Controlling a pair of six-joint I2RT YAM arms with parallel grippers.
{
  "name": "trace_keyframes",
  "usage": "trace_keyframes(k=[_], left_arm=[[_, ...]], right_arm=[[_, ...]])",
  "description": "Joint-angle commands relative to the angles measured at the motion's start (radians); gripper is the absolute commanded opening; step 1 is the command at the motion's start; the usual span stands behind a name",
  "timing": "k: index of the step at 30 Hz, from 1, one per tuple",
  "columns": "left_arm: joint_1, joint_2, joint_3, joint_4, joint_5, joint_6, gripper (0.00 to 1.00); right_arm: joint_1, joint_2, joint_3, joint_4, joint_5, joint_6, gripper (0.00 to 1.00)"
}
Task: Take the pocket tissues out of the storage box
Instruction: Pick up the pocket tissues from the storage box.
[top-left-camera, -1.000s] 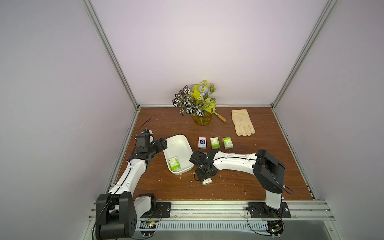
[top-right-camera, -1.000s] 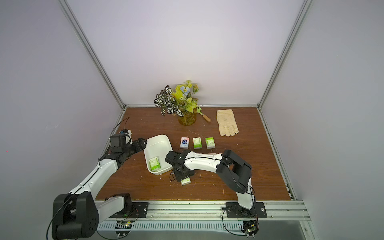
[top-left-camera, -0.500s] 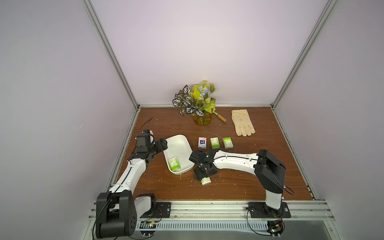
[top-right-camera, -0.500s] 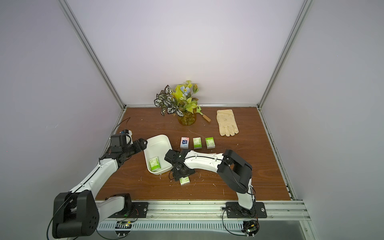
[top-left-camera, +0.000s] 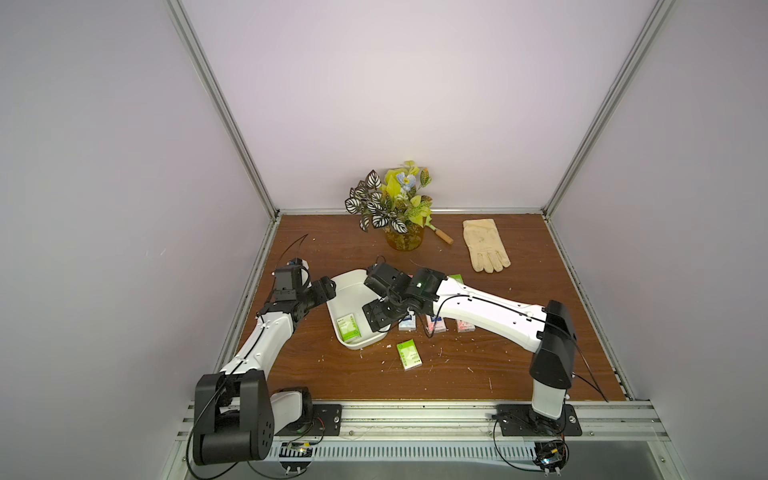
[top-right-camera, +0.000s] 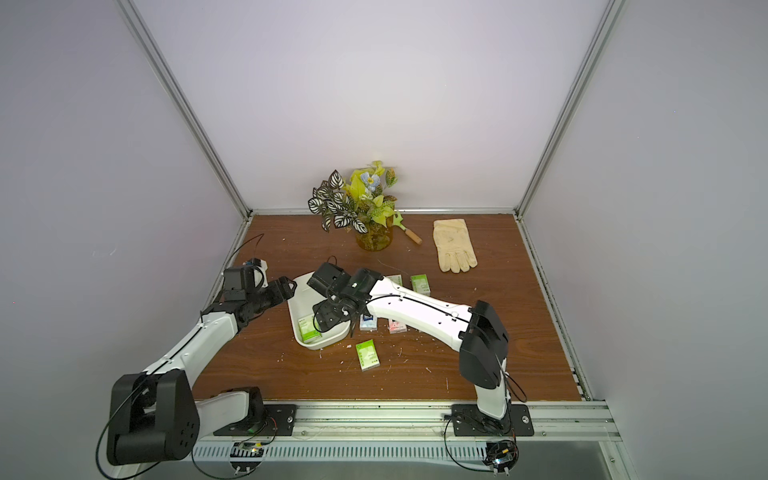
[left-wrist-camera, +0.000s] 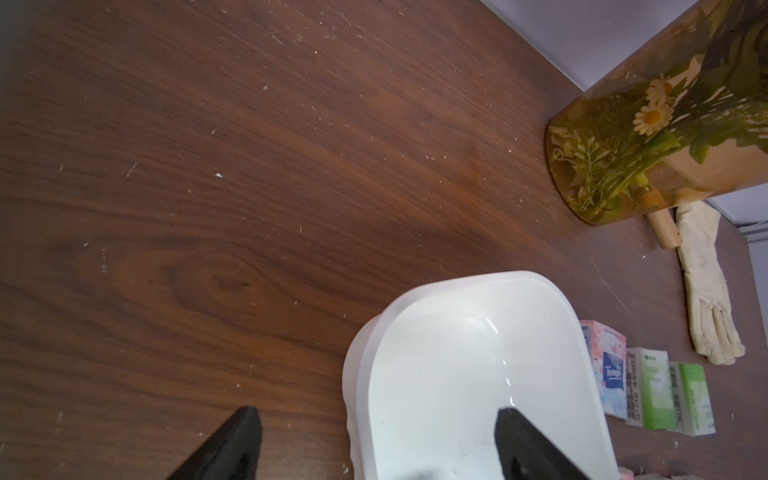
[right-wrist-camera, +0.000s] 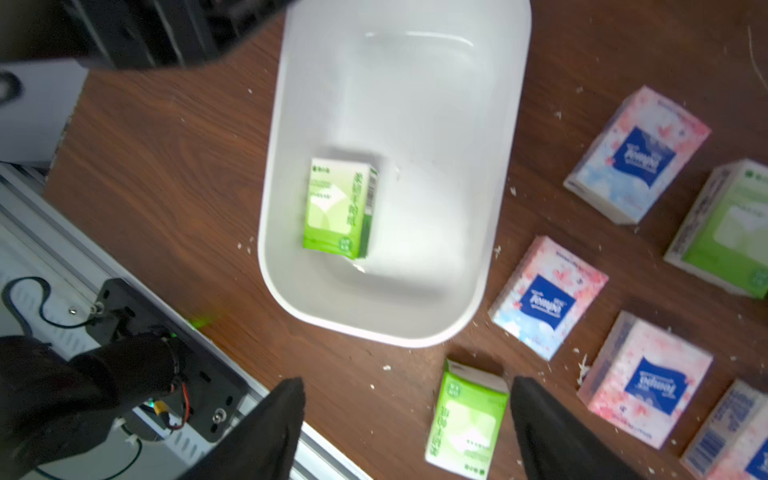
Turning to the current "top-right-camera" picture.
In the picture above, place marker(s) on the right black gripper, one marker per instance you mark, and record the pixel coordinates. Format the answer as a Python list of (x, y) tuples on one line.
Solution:
[(330, 311)]

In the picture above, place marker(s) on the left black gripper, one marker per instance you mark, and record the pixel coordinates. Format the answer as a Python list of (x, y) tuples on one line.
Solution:
[(278, 295)]

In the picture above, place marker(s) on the blue pink Tempo pack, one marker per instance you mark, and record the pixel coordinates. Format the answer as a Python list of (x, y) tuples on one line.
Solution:
[(368, 323)]

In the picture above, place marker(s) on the green tissue pack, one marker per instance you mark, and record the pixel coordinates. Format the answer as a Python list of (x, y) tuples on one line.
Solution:
[(397, 279), (420, 284), (367, 355), (307, 330)]

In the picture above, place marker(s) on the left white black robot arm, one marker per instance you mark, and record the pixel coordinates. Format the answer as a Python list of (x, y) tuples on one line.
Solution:
[(154, 416)]

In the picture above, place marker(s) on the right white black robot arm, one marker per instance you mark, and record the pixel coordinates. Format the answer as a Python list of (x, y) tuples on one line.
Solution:
[(475, 332)]

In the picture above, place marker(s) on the artificial plant in glass vase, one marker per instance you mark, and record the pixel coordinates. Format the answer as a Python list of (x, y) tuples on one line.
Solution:
[(358, 203)]

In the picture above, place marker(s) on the cream work glove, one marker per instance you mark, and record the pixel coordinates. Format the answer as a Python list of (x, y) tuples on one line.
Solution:
[(454, 248)]

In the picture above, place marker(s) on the left small circuit board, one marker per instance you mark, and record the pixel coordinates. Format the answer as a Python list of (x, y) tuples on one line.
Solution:
[(245, 457)]

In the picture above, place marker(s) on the small circuit board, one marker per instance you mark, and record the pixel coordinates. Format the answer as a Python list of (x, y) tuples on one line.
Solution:
[(501, 456), (245, 457)]

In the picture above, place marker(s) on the right small circuit board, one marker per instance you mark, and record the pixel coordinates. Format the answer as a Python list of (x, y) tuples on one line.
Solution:
[(501, 456)]

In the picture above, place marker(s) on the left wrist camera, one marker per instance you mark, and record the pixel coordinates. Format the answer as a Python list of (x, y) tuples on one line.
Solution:
[(258, 268)]

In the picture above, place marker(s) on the wooden handled tool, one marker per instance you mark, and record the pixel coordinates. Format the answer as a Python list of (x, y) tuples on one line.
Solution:
[(398, 222)]

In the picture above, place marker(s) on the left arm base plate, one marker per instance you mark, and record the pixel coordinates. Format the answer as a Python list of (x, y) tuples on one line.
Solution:
[(270, 420)]

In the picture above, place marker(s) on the aluminium front rail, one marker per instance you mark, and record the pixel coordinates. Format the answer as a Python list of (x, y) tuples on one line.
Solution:
[(322, 421)]

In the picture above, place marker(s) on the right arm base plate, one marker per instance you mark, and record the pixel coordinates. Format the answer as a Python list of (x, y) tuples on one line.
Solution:
[(468, 421)]

